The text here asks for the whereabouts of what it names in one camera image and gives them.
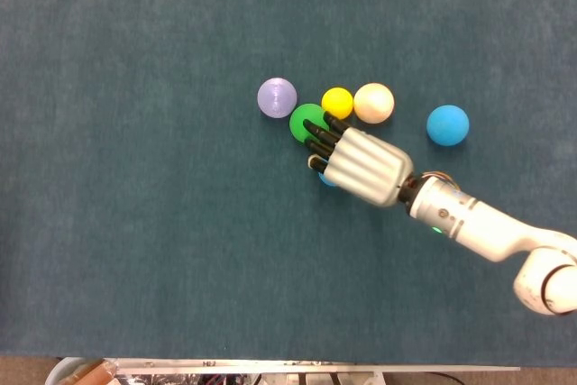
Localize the lavender ball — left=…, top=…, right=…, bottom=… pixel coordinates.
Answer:
left=257, top=78, right=298, bottom=119

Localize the brown plastic object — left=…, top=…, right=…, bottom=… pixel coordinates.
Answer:
left=67, top=359, right=116, bottom=385

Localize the green ball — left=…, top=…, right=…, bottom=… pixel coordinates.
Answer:
left=288, top=103, right=331, bottom=146

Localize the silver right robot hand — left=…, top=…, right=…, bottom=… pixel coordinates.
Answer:
left=302, top=113, right=415, bottom=209

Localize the silver metal frame rail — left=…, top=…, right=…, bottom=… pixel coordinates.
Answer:
left=105, top=357, right=522, bottom=375

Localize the large blue ball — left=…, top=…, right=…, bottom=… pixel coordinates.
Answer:
left=426, top=104, right=471, bottom=148

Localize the white round container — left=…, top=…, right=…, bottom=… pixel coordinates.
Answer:
left=44, top=356, right=118, bottom=385

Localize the yellow ball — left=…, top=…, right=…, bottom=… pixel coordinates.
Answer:
left=321, top=87, right=354, bottom=120

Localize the blue felt table cover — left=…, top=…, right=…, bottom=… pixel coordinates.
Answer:
left=0, top=0, right=577, bottom=367

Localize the robot base chassis with wires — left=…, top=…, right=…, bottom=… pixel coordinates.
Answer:
left=112, top=370, right=465, bottom=385

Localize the cream white ball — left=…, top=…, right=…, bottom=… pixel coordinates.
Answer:
left=353, top=82, right=396, bottom=124

